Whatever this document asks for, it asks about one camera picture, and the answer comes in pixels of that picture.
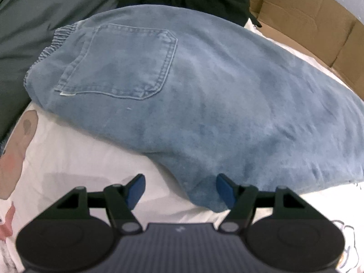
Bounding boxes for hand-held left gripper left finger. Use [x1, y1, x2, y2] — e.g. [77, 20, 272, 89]
[54, 173, 146, 234]

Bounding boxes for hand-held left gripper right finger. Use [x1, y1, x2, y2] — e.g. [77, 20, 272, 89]
[216, 173, 309, 234]

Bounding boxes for blue denim pants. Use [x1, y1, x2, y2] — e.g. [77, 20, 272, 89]
[24, 4, 364, 213]

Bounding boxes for white printed bed sheet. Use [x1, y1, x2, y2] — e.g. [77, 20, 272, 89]
[0, 17, 364, 273]

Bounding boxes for dark grey-green duvet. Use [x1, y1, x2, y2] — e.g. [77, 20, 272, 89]
[0, 0, 134, 148]

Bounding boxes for large brown cardboard box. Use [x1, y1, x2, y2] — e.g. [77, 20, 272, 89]
[227, 0, 364, 100]

